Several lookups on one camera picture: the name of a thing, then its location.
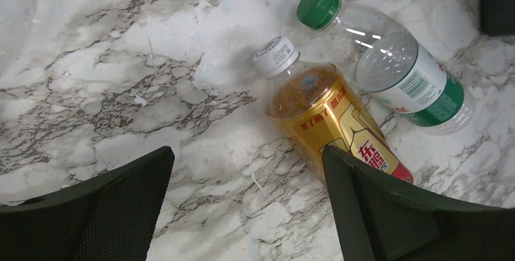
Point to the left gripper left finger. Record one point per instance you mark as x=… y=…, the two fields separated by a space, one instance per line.
x=109 y=217

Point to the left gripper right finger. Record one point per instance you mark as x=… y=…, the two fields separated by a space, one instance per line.
x=381 y=217

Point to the amber tea bottle red label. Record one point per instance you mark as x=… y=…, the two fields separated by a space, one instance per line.
x=313 y=106

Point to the clear bottle green cap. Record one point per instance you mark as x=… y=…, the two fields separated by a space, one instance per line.
x=382 y=58

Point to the dark green plastic bin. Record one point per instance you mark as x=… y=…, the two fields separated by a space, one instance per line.
x=496 y=17

